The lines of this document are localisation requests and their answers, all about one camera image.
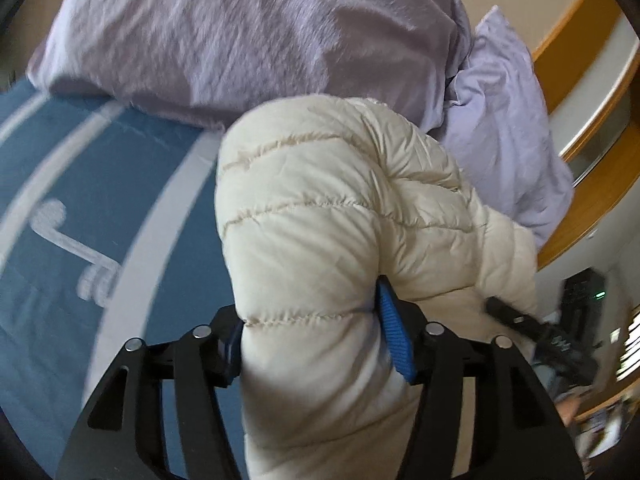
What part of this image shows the wooden framed glass door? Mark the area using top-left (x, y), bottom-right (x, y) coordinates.
top-left (534, 0), bottom-right (639, 269)

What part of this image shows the cream puffer jacket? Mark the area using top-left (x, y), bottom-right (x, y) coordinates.
top-left (215, 96), bottom-right (537, 479)

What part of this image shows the lavender pillow left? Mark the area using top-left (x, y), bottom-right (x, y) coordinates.
top-left (27, 0), bottom-right (472, 128)

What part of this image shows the blue white striped bedspread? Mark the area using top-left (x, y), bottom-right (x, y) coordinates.
top-left (1, 79), bottom-right (233, 474)

